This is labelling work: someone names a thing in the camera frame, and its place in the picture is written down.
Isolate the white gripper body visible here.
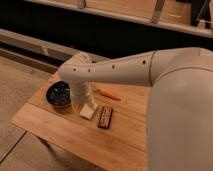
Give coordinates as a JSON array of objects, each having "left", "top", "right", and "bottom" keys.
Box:
[{"left": 70, "top": 83, "right": 97, "bottom": 111}]

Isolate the dark ceramic bowl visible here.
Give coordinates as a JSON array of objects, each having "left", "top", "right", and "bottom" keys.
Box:
[{"left": 46, "top": 81, "right": 71, "bottom": 107}]

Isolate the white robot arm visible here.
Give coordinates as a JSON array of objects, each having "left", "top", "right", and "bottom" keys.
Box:
[{"left": 58, "top": 47, "right": 213, "bottom": 171}]

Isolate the white sponge block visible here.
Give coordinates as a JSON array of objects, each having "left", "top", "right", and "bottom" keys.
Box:
[{"left": 80, "top": 104, "right": 95, "bottom": 120}]

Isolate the orange carrot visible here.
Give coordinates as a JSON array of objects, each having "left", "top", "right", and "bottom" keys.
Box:
[{"left": 95, "top": 88, "right": 121, "bottom": 101}]

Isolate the dark candy bar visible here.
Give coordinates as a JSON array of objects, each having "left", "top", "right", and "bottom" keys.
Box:
[{"left": 98, "top": 106, "right": 113, "bottom": 129}]

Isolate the wooden table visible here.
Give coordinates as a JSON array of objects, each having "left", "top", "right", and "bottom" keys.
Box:
[{"left": 12, "top": 74, "right": 149, "bottom": 171}]

